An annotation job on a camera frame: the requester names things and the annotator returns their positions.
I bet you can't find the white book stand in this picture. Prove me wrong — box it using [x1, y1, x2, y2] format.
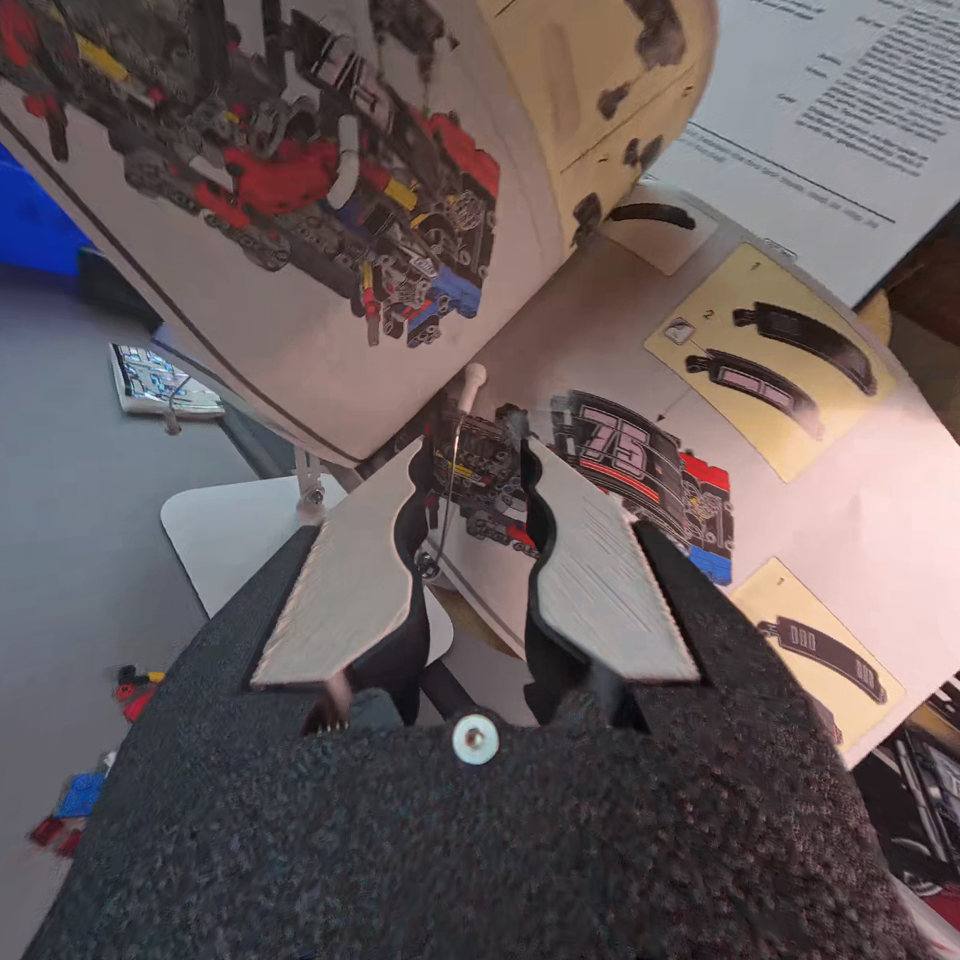
[159, 446, 456, 669]

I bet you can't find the grey desk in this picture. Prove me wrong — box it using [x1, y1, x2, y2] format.
[0, 258, 354, 960]

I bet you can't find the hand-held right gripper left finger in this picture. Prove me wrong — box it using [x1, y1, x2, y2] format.
[249, 438, 432, 721]

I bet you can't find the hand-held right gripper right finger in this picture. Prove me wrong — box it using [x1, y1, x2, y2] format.
[521, 437, 704, 725]

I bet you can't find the black square pouch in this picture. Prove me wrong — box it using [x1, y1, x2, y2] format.
[78, 249, 162, 331]

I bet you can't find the toy brick instruction booklet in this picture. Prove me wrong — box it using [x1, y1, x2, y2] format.
[0, 0, 960, 774]

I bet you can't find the small booklet on table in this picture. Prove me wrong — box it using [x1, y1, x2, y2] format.
[111, 342, 226, 417]

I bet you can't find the pile of colourful bricks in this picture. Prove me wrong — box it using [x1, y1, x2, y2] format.
[26, 663, 166, 860]

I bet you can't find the blue plastic bin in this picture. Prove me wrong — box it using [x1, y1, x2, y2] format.
[0, 142, 95, 279]

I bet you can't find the printed white paper sheet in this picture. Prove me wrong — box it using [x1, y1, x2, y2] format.
[645, 0, 960, 305]

